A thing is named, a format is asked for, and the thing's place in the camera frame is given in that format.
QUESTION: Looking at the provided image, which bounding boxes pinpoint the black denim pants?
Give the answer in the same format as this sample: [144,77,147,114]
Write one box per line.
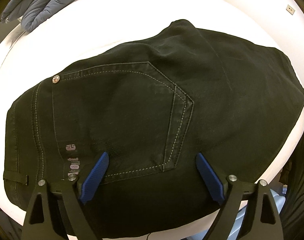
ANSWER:
[3,20,304,239]

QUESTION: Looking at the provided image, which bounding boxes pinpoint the lower beige wall socket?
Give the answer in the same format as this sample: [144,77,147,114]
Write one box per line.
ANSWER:
[286,5,295,15]

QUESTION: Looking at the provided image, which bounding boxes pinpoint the white bed sheet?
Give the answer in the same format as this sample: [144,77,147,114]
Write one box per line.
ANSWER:
[0,0,304,239]

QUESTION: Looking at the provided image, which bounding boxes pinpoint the blue folded quilt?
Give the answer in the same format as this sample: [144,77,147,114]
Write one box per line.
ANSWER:
[0,0,74,33]

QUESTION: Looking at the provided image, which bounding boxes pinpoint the light blue plastic bin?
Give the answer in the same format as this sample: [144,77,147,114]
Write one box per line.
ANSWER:
[228,185,286,239]

